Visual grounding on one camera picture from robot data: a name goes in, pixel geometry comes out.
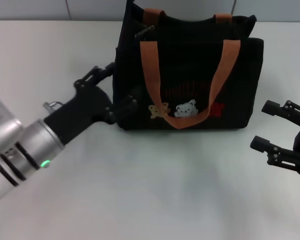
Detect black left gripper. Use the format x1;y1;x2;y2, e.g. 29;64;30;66
43;62;144;146

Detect black food bag orange handles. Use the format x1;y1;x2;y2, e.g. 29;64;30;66
114;0;265;131

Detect metal zipper pull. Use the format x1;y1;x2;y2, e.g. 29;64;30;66
134;24;156;39

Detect left gripper cable connector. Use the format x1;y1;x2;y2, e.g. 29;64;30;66
43;100;64;112

